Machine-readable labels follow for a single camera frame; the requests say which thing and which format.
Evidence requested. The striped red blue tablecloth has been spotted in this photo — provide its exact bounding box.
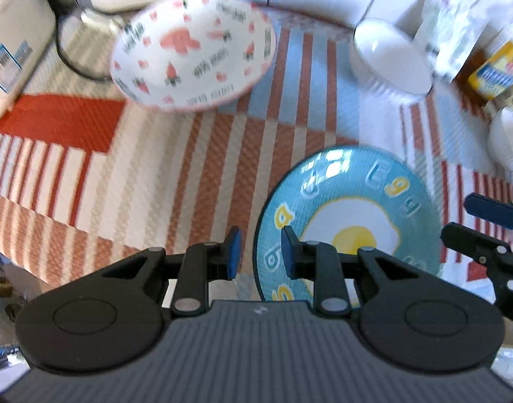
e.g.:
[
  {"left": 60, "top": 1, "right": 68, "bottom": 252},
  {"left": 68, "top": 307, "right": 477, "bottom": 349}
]
[{"left": 0, "top": 8, "right": 513, "bottom": 303}]

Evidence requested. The black power cable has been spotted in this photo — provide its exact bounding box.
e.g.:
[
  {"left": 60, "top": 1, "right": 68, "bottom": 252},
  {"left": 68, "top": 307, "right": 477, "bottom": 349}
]
[{"left": 55, "top": 0, "right": 127, "bottom": 81}]

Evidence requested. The white rice cooker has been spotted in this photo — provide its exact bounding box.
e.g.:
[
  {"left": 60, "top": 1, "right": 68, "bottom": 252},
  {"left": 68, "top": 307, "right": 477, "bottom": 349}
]
[{"left": 0, "top": 0, "right": 57, "bottom": 124}]

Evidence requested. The white pink printed plate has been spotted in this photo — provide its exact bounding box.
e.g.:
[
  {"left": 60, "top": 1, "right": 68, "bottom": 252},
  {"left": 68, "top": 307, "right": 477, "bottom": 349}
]
[{"left": 109, "top": 0, "right": 278, "bottom": 113}]

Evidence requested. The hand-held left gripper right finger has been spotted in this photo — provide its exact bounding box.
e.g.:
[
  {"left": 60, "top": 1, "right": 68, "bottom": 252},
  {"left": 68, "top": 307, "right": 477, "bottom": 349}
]
[{"left": 281, "top": 226, "right": 433, "bottom": 315}]

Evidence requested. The yellow label cooking wine bottle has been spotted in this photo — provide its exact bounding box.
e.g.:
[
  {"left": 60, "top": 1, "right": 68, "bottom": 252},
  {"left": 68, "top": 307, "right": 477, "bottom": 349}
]
[{"left": 456, "top": 21, "right": 513, "bottom": 101}]

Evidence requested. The white ribbed bowl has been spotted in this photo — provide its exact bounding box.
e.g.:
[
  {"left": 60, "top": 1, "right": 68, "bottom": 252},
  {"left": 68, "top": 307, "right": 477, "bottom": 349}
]
[
  {"left": 349, "top": 17, "right": 435, "bottom": 101},
  {"left": 487, "top": 106, "right": 513, "bottom": 185}
]

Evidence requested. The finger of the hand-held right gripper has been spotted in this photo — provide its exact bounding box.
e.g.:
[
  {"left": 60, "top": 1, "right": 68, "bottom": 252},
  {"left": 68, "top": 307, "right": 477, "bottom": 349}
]
[
  {"left": 464, "top": 193, "right": 513, "bottom": 231},
  {"left": 440, "top": 222, "right": 513, "bottom": 280}
]

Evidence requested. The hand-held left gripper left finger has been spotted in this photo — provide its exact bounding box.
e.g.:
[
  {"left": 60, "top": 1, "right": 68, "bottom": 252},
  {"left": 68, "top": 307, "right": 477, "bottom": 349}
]
[{"left": 101, "top": 226, "right": 244, "bottom": 317}]

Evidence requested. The blue fried egg plate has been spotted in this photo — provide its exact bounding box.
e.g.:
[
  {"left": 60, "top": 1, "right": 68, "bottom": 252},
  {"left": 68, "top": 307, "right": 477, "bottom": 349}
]
[{"left": 253, "top": 146, "right": 444, "bottom": 303}]

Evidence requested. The clear plastic packet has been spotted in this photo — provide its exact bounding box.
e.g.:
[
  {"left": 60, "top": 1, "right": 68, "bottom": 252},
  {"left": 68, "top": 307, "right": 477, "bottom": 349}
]
[{"left": 416, "top": 0, "right": 479, "bottom": 82}]

